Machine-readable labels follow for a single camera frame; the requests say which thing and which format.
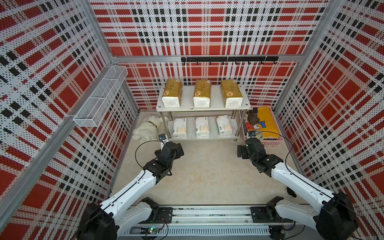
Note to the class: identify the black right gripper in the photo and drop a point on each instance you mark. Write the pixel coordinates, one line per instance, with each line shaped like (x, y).
(243, 149)

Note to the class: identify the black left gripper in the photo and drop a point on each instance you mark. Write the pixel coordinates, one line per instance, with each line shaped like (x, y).
(181, 152)

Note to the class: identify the white tissue pack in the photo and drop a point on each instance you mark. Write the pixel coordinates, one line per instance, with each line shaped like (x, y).
(180, 128)
(224, 125)
(202, 127)

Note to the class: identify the gold tissue pack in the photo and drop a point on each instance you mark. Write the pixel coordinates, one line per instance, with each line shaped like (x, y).
(172, 94)
(202, 94)
(231, 94)

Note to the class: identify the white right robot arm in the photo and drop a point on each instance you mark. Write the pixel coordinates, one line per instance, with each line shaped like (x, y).
(331, 214)

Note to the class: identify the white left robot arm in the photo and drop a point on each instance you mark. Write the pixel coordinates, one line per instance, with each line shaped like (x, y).
(114, 216)

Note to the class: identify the white two-tier shelf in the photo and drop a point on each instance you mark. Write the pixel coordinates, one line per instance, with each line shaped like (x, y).
(189, 112)

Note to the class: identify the yellow printed cloth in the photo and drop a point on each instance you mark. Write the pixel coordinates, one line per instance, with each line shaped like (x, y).
(267, 126)

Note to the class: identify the brown plush toy in basket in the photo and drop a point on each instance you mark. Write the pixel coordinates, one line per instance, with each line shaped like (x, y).
(252, 116)

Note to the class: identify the white plush toy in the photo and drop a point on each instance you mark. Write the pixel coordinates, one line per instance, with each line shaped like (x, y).
(148, 129)

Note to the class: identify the green circuit board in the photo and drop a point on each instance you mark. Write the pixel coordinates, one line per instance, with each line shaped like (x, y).
(149, 231)

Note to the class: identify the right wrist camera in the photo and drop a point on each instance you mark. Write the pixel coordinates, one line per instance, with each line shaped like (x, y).
(251, 134)

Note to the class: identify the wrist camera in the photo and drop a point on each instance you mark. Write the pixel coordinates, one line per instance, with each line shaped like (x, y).
(251, 134)
(163, 139)

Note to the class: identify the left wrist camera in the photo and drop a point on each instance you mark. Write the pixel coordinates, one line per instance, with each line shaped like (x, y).
(163, 139)

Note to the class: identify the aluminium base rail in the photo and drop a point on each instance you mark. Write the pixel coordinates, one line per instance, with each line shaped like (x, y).
(212, 221)

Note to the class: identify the white wire mesh basket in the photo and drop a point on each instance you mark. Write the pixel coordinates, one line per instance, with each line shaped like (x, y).
(96, 106)

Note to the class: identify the black wall hook rail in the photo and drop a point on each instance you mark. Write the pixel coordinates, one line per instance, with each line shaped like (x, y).
(260, 59)

